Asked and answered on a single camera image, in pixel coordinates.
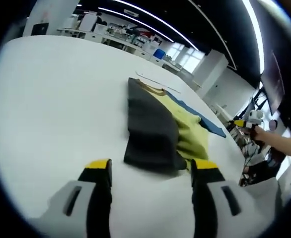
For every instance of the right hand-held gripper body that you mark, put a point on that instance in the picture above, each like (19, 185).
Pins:
(256, 115)

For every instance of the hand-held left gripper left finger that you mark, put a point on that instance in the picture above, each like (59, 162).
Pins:
(98, 198)

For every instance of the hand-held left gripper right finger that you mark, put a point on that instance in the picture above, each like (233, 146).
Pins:
(205, 198)

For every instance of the yellow blue grey garment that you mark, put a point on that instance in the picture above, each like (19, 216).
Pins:
(150, 129)

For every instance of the person's right hand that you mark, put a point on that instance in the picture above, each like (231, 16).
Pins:
(259, 135)

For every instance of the white side desk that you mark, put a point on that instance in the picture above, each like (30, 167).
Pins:
(222, 110)

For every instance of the white square pillar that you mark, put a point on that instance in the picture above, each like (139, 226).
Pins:
(210, 72)
(36, 15)

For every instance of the bright window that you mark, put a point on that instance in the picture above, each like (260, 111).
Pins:
(182, 55)

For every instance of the blue box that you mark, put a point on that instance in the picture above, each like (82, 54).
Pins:
(158, 54)

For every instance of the white shelving with clutter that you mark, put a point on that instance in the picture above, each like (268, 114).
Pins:
(125, 37)

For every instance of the black cabinet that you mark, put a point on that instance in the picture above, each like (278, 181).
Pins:
(40, 28)

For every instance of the dark wall screen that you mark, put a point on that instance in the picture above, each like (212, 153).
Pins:
(275, 81)

